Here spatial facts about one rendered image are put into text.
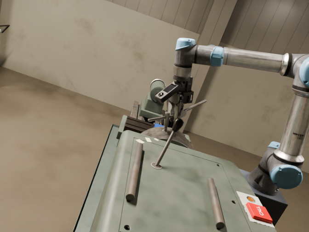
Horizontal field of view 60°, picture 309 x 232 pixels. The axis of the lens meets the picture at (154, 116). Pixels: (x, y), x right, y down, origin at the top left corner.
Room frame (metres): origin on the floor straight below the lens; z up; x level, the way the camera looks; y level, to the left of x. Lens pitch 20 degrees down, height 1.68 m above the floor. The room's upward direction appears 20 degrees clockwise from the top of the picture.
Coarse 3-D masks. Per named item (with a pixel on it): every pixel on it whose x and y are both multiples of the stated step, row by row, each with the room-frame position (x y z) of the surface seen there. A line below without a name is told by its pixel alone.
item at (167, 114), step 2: (166, 112) 1.10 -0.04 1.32; (168, 112) 1.10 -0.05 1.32; (166, 114) 1.09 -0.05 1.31; (168, 114) 1.09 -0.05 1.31; (166, 116) 1.09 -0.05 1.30; (168, 116) 1.10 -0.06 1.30; (166, 118) 1.09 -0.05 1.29; (168, 118) 1.10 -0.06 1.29; (164, 120) 1.10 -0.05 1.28; (166, 120) 1.09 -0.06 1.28; (168, 120) 1.10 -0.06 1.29; (164, 122) 1.10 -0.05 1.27; (166, 122) 1.09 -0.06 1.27; (168, 122) 1.10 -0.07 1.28; (164, 124) 1.10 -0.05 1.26; (166, 124) 1.09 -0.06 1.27; (168, 124) 1.10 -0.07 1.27; (164, 126) 1.10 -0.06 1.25; (166, 126) 1.09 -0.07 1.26; (164, 128) 1.10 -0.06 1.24; (166, 128) 1.10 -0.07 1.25; (164, 130) 1.10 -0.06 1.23; (166, 130) 1.10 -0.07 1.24
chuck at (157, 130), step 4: (152, 128) 1.13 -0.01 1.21; (156, 128) 1.12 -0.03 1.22; (160, 128) 1.12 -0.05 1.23; (168, 128) 1.13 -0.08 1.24; (144, 132) 1.12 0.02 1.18; (148, 132) 1.10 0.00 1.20; (152, 132) 1.09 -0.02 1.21; (156, 132) 1.08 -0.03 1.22; (160, 132) 1.08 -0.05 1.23; (164, 132) 1.09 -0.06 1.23; (168, 132) 1.09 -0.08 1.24; (180, 132) 1.15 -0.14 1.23; (176, 136) 1.07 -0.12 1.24; (180, 136) 1.10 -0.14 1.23; (184, 136) 1.14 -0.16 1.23; (184, 140) 1.08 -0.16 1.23; (188, 140) 1.13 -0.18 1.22; (188, 144) 1.08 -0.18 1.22; (192, 148) 1.09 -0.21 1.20
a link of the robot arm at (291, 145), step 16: (304, 64) 1.03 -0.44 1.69; (304, 80) 1.01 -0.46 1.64; (304, 96) 1.03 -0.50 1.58; (304, 112) 1.02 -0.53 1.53; (288, 128) 1.05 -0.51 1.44; (304, 128) 1.02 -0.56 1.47; (288, 144) 1.03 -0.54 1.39; (304, 144) 1.04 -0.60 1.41; (272, 160) 1.06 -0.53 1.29; (288, 160) 1.01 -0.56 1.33; (272, 176) 1.01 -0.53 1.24; (288, 176) 0.99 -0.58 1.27
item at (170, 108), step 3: (168, 105) 1.15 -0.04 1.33; (171, 105) 1.13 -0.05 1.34; (174, 105) 1.14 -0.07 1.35; (168, 108) 1.14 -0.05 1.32; (171, 108) 1.13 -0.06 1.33; (168, 111) 1.14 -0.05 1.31; (171, 111) 1.14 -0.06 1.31; (174, 111) 1.16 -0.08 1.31; (171, 114) 1.14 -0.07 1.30; (171, 120) 1.14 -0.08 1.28
